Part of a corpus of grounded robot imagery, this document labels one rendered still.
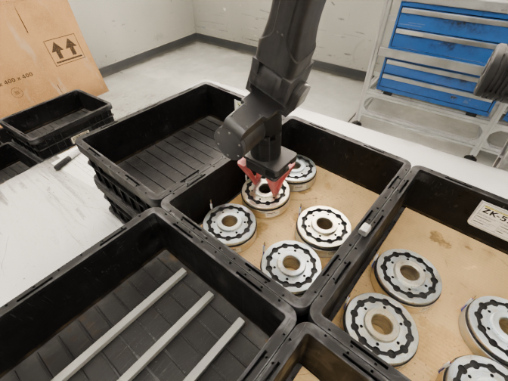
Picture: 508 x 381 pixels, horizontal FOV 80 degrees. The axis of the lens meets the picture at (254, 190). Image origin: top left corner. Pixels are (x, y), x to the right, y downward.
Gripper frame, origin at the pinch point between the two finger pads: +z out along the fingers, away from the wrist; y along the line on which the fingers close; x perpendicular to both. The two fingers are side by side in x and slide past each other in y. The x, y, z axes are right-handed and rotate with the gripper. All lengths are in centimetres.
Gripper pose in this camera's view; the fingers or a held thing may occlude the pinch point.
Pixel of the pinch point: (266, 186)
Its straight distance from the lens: 63.0
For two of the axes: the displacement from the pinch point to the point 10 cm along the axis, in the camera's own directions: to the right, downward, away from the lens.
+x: 6.4, -5.7, 5.1
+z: 0.4, 6.9, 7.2
